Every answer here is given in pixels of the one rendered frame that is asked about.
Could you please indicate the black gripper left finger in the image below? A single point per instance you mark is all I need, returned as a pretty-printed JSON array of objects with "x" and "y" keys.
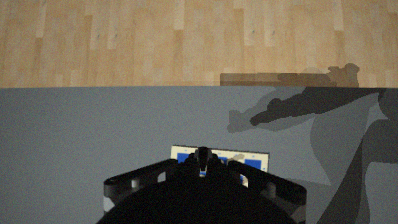
[{"x": 118, "y": 187}]

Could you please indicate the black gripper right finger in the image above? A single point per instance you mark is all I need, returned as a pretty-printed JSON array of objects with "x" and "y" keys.
[{"x": 290, "y": 196}]

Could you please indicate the blue and cream checkered board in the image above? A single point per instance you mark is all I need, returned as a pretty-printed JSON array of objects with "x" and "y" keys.
[{"x": 257, "y": 160}]

